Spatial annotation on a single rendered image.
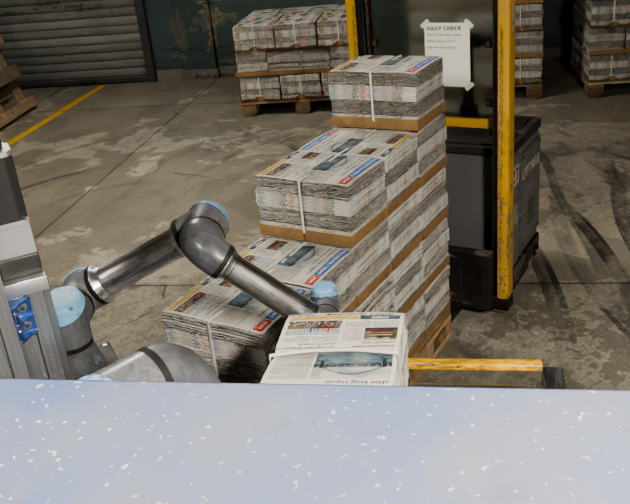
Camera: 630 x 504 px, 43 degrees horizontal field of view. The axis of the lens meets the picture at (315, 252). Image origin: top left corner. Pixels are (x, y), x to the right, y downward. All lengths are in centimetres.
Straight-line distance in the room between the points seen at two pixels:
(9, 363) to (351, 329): 76
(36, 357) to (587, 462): 166
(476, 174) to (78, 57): 696
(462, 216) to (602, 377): 102
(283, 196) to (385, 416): 244
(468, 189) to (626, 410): 355
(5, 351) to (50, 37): 851
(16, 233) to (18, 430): 143
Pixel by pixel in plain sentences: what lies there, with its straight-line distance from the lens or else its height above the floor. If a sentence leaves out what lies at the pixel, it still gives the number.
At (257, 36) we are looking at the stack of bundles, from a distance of 755.
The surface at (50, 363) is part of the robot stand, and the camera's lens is 195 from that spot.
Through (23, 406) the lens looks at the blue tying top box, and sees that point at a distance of 45.
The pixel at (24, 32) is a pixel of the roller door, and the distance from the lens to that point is 1038.
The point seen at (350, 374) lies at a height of 103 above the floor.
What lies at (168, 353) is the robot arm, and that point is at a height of 129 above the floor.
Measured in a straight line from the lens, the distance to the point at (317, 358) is 179.
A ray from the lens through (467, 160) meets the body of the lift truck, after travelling 388.
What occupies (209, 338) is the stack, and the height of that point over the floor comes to 76.
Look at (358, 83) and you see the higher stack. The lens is 321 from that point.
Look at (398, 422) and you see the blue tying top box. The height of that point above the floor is 175.
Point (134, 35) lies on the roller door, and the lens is 980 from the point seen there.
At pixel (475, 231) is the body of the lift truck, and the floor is 36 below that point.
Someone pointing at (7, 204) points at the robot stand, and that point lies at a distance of 182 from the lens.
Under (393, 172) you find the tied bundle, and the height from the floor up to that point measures 98.
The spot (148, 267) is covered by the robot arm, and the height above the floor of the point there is 107.
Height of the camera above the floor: 198
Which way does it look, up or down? 25 degrees down
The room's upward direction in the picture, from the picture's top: 6 degrees counter-clockwise
